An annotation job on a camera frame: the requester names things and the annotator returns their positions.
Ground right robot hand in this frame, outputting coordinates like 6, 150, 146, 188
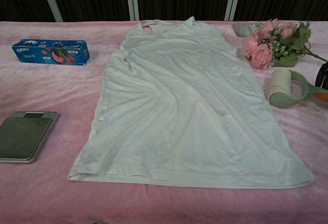
314, 62, 328, 99

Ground green lint roller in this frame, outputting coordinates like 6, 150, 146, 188
268, 69, 328, 107

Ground pink artificial flower bouquet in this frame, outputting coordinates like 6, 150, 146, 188
242, 20, 328, 70

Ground silver pill blister pack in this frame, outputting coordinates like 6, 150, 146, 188
232, 23, 262, 37

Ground white tank top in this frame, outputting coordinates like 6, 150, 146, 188
67, 16, 315, 189

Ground blue Oreo cookie box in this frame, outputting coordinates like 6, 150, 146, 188
11, 38, 91, 67

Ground pink fuzzy table cloth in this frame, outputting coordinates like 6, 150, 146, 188
0, 20, 328, 224

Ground silver digital kitchen scale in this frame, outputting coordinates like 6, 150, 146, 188
0, 111, 59, 165

